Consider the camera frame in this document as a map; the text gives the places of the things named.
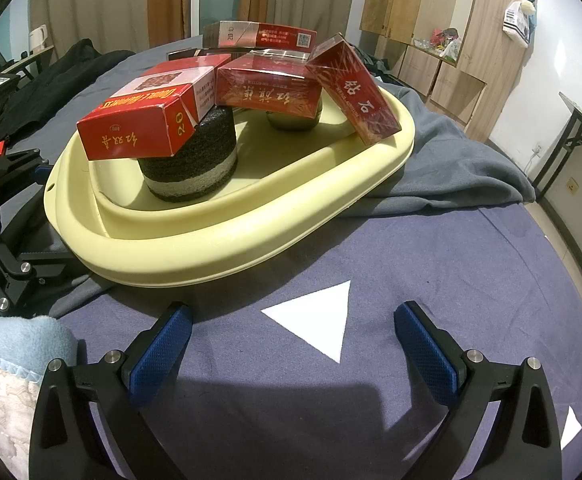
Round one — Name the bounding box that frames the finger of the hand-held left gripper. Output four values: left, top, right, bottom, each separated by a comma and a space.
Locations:
0, 240, 79, 319
0, 147, 52, 202

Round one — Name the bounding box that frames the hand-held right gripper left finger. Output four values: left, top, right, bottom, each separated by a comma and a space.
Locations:
29, 301, 193, 480

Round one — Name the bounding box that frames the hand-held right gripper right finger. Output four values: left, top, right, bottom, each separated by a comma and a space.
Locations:
393, 301, 563, 480

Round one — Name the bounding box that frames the red and white cigarette box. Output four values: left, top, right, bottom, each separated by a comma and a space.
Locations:
76, 54, 233, 161

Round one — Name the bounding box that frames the pale yellow plastic tray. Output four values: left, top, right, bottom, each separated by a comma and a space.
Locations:
43, 77, 417, 289

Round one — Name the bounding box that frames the dark speckled round sponge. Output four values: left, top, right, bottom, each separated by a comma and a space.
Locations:
138, 104, 239, 204

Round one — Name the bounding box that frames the dark brown cigarette box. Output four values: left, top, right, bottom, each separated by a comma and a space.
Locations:
167, 46, 252, 62

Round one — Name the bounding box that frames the silver-topped red cigarette box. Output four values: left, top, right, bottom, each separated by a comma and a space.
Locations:
215, 49, 323, 120

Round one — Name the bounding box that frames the round silver tin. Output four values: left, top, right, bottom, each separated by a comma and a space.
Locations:
266, 100, 322, 132

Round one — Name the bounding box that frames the red box with silver end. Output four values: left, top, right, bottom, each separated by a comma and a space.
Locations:
202, 20, 318, 54

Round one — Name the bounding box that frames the light blue fleece blanket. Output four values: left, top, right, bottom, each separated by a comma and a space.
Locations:
0, 307, 80, 377

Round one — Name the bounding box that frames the purple cloth with white triangles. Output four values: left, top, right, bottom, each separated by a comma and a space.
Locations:
56, 205, 582, 480

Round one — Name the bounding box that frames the black cloth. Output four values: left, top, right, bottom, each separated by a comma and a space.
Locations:
0, 39, 136, 141

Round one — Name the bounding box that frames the white kettle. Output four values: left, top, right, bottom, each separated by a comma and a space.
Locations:
28, 24, 52, 54

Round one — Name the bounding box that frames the white quilted cloth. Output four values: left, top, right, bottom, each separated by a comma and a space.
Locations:
0, 355, 42, 480

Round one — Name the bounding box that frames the beige curtain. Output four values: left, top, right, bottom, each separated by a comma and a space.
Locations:
30, 0, 362, 57

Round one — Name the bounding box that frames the grey cloth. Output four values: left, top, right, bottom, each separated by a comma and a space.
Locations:
21, 85, 537, 317

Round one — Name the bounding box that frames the black folding table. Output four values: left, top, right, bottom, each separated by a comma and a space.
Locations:
536, 92, 582, 292

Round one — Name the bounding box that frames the wooden wardrobe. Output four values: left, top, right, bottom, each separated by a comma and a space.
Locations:
360, 0, 542, 144

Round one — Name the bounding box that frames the white hanging bag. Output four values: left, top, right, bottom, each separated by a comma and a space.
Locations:
501, 0, 540, 49

